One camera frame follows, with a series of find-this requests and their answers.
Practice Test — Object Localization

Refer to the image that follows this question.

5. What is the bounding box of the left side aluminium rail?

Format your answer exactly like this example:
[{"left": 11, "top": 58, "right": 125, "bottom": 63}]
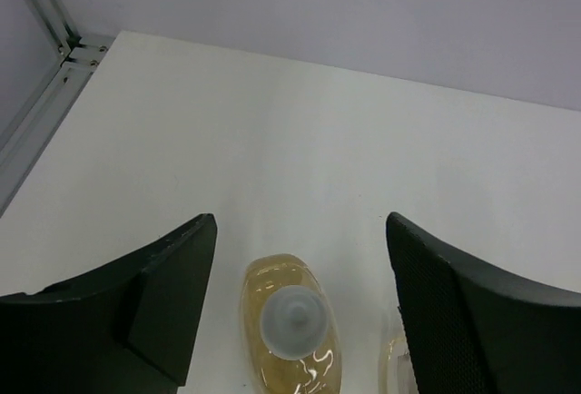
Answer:
[{"left": 1, "top": 66, "right": 93, "bottom": 212}]

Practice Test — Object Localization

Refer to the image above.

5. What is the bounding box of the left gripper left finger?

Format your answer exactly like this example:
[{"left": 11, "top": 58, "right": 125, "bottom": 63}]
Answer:
[{"left": 1, "top": 213, "right": 216, "bottom": 393}]

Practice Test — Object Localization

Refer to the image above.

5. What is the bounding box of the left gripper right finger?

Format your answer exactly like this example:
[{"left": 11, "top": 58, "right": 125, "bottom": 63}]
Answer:
[{"left": 386, "top": 212, "right": 580, "bottom": 393}]

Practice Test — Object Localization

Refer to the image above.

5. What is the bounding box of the left aluminium frame post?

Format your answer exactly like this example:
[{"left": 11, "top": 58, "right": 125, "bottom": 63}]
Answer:
[{"left": 0, "top": 0, "right": 110, "bottom": 68}]

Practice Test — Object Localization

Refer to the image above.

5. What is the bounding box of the amber bottle white cap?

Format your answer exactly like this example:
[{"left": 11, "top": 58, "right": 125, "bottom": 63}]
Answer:
[
  {"left": 378, "top": 309, "right": 419, "bottom": 394},
  {"left": 240, "top": 253, "right": 342, "bottom": 393}
]

